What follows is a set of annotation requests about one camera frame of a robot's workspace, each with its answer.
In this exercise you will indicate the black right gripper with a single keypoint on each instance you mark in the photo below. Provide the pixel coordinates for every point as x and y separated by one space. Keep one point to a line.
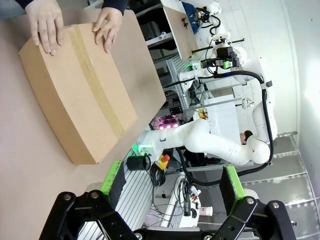
223 53

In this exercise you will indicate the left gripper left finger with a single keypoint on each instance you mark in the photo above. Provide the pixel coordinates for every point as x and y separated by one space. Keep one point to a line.
75 217

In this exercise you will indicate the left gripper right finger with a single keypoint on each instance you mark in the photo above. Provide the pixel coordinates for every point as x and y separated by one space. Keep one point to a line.
250 220

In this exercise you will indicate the brown cardboard box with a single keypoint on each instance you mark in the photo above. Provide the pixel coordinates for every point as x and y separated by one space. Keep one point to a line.
75 82

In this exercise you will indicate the person's left forearm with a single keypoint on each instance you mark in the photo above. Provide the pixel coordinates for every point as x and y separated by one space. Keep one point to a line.
113 5

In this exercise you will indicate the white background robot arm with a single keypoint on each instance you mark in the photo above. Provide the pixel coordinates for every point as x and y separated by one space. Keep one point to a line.
217 21

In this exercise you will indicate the person's right forearm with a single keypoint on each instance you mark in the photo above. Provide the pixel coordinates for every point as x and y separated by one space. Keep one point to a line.
32 2

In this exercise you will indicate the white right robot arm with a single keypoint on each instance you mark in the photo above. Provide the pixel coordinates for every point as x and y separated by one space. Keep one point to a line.
212 142

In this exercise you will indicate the white equipment box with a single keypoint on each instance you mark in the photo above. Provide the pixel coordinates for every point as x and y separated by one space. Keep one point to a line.
220 115

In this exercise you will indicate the person's left hand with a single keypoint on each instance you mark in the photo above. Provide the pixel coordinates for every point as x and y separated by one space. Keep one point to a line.
108 27

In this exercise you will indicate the person's right hand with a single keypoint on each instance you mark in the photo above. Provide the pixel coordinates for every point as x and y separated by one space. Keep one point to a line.
47 27

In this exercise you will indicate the pink paper cup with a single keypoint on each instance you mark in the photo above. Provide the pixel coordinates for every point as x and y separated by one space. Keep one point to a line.
206 210

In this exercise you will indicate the brown board table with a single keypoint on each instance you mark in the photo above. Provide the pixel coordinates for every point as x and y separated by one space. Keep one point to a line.
181 27

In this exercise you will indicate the dark storage shelf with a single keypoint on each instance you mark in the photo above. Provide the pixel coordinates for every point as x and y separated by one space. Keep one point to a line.
155 30

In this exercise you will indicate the background person dark hair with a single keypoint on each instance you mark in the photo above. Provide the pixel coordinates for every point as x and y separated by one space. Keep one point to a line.
246 137

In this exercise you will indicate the computer with pink lights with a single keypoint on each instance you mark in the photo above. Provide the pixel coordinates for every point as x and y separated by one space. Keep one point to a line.
167 125

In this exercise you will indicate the black cup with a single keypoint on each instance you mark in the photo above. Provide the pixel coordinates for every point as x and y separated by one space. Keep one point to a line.
136 162

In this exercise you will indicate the yellow red emergency stop button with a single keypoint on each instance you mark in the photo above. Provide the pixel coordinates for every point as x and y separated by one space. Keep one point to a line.
163 160

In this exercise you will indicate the brown packing tape strip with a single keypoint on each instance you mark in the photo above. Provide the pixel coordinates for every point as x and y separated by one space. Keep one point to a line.
92 77

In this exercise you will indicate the aluminium profile base frame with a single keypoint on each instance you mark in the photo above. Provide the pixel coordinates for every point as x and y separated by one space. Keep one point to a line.
135 195

